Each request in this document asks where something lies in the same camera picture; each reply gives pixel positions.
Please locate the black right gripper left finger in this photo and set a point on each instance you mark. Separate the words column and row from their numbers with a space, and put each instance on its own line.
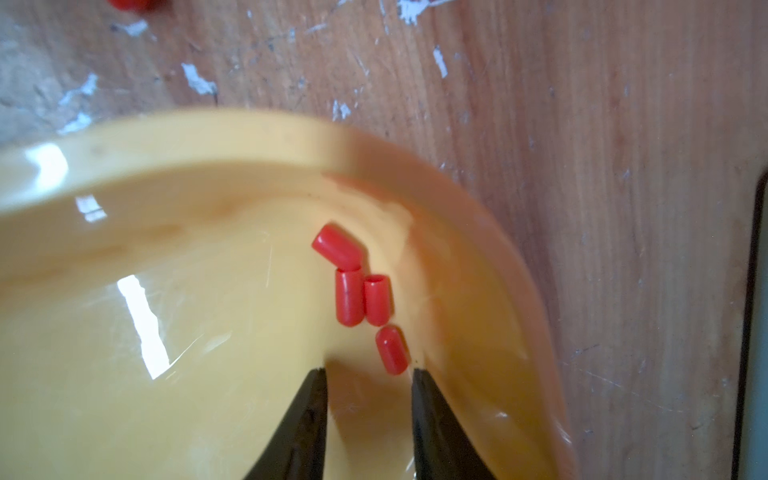
column 298, row 446

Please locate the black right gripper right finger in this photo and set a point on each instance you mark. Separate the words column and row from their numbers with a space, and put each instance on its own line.
column 442, row 449

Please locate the red screw protection sleeve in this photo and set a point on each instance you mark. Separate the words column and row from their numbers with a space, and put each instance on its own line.
column 378, row 301
column 349, row 297
column 392, row 350
column 132, row 5
column 338, row 248

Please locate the yellow plastic tray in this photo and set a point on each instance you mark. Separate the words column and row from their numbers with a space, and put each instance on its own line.
column 161, row 304

